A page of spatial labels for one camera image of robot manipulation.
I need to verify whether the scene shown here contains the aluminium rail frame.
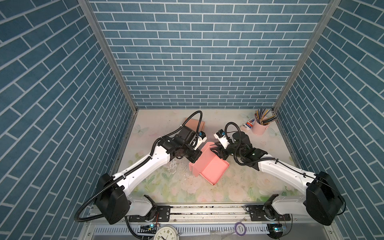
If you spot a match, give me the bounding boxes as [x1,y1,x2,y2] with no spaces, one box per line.
[77,202,344,240]

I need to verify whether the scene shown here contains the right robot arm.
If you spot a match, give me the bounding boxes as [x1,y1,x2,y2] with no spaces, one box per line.
[213,130,346,226]

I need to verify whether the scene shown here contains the coloured pencils bundle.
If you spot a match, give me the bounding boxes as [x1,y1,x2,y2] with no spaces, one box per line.
[255,108,278,126]

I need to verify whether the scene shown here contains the purple tape roll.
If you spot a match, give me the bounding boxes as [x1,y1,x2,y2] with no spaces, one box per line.
[234,222,247,237]

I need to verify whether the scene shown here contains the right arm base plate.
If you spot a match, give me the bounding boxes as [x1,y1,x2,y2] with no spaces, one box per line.
[245,205,292,222]

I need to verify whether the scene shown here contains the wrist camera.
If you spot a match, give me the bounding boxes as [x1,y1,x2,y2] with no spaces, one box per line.
[198,131,207,143]
[214,130,230,149]

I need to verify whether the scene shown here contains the orange paper box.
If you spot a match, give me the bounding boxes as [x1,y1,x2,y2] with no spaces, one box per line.
[186,119,205,132]

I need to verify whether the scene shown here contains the green lit circuit board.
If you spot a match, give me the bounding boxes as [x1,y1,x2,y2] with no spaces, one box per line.
[267,224,287,240]

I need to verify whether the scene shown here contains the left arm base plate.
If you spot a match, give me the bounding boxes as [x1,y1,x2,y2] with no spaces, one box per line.
[129,206,171,223]

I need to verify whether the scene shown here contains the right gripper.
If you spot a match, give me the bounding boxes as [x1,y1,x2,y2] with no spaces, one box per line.
[209,139,245,160]

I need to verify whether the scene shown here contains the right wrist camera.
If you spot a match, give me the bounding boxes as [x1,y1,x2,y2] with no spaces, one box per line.
[214,130,230,149]

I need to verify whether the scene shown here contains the pink pencil cup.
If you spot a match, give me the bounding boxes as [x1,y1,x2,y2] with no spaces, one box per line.
[251,120,269,136]

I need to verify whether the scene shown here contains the pink paper box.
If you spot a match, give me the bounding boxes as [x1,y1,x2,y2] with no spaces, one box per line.
[189,142,230,186]

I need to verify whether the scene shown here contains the white analog clock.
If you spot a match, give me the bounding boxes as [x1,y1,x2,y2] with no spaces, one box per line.
[154,225,181,240]

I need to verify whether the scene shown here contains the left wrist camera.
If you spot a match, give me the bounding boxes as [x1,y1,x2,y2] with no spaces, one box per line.
[198,131,207,143]

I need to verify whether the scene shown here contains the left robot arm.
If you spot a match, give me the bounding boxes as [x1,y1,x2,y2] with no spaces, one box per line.
[74,111,207,225]

